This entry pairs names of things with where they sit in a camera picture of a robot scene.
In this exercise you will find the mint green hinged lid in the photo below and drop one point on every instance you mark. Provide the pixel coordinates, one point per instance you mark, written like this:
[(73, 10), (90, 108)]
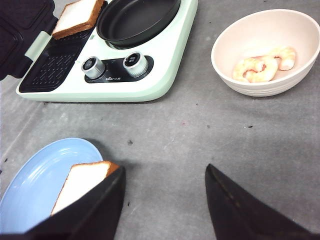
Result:
[(21, 21)]

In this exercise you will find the left silver control knob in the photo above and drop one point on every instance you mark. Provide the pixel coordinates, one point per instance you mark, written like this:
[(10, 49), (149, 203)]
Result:
[(93, 67)]

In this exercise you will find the black frying pan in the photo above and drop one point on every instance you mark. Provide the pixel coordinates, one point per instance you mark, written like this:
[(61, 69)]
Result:
[(130, 23)]

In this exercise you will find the pink shrimp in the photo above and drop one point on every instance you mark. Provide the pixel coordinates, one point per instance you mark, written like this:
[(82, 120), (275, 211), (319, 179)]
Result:
[(255, 70), (287, 56)]

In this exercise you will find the white bread slice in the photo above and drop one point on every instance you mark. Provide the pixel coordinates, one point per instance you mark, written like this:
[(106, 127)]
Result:
[(82, 178), (76, 17)]

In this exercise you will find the silver control knob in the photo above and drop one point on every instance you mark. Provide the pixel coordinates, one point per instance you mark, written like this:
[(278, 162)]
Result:
[(93, 67), (135, 64)]

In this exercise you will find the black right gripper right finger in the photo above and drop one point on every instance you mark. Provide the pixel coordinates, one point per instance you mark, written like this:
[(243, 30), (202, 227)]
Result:
[(237, 215)]

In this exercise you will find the right silver control knob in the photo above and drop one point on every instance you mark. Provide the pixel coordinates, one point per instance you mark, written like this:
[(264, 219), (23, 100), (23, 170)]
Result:
[(135, 64)]

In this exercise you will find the mint green breakfast maker base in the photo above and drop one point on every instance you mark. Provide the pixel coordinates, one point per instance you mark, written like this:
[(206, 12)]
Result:
[(56, 74)]

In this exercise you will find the blue plate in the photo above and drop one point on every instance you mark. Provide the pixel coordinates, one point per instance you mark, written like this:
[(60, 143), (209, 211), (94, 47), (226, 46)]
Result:
[(32, 193)]

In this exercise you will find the beige ribbed bowl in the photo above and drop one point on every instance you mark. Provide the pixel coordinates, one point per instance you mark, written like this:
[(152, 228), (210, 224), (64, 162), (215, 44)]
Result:
[(256, 35)]

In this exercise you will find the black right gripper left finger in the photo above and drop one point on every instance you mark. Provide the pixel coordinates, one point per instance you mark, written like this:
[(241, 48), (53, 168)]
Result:
[(95, 216)]

